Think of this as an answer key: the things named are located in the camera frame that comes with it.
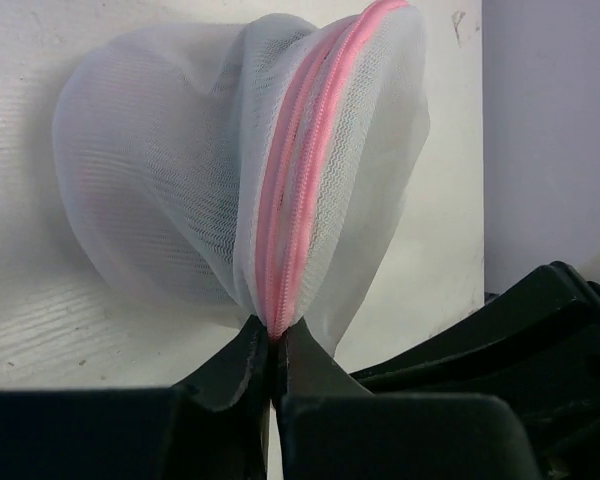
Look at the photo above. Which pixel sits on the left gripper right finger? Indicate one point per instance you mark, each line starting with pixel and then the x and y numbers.
pixel 331 427

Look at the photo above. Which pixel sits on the white mesh laundry bag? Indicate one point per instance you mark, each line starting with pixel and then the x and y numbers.
pixel 260 165

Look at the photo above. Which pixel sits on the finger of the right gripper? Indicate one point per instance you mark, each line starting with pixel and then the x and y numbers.
pixel 537 348

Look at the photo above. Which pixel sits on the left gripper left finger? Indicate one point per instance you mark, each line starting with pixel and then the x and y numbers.
pixel 210 425

